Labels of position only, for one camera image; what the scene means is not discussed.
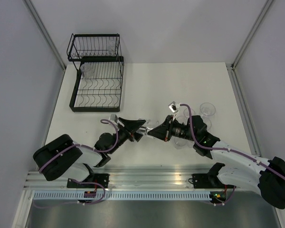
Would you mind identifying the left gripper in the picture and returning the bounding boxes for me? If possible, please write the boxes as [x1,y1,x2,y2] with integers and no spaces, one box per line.
[109,117,149,154]

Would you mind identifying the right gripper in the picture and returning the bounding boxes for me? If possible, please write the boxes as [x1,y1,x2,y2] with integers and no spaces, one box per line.
[147,115,197,142]

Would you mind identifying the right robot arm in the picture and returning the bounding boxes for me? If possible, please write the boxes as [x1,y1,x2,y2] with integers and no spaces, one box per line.
[147,115,285,209]

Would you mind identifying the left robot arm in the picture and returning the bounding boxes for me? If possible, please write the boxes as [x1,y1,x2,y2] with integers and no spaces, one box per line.
[33,117,146,188]

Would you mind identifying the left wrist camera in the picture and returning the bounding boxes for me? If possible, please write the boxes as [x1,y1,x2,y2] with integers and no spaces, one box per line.
[109,114,119,127]

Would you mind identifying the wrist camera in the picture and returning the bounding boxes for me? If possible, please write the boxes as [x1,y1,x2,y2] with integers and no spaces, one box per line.
[109,114,119,127]
[168,101,180,115]

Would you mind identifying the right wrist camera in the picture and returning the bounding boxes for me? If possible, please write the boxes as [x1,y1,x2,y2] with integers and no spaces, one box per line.
[168,101,180,115]

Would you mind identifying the black wire dish rack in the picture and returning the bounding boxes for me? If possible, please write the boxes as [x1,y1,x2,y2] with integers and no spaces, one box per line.
[66,33,124,113]

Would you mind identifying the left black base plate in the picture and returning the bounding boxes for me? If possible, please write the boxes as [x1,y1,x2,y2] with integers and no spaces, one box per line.
[66,173,110,189]

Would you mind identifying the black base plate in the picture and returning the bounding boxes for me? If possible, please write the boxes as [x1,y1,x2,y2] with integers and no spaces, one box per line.
[66,173,110,189]
[188,173,234,190]

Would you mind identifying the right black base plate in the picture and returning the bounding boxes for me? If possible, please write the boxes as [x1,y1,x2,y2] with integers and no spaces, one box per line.
[188,173,234,190]

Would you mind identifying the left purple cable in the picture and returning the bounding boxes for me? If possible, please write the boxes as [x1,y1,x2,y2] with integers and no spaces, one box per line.
[33,118,121,209]

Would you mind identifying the purple cable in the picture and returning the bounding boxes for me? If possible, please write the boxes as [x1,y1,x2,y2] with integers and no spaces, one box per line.
[33,118,121,209]
[180,103,285,205]

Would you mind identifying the aluminium mounting rail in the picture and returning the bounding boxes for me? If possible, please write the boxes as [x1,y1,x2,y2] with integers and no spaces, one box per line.
[23,163,283,192]

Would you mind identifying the white slotted cable duct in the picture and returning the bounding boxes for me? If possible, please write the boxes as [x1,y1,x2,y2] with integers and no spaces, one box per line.
[34,190,211,201]

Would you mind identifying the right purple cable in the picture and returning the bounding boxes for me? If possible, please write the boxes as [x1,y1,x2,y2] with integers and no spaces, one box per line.
[180,103,285,205]

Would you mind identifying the left aluminium frame post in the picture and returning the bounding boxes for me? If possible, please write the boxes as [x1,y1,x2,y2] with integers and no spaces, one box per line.
[23,0,66,72]

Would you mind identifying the aluminium frame post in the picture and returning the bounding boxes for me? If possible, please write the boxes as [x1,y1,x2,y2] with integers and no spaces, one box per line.
[229,0,275,70]
[23,0,66,72]

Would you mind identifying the right aluminium frame post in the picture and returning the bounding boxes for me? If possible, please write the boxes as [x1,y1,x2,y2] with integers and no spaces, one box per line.
[229,0,275,70]

